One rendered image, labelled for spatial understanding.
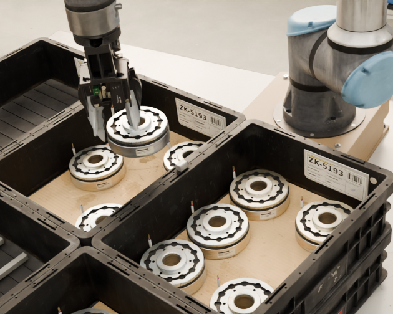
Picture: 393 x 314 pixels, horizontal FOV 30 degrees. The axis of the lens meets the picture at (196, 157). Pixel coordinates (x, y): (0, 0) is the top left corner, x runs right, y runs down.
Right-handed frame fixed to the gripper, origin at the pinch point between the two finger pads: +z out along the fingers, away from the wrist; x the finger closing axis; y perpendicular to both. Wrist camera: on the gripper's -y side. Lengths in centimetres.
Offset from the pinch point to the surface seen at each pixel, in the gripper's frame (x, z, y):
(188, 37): 20, 100, -219
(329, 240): 29.2, 6.1, 26.6
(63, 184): -13.0, 16.2, -8.3
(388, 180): 41.3, 6.1, 15.2
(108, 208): -4.0, 13.3, 3.9
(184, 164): 10.1, 5.1, 5.1
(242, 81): 27, 29, -57
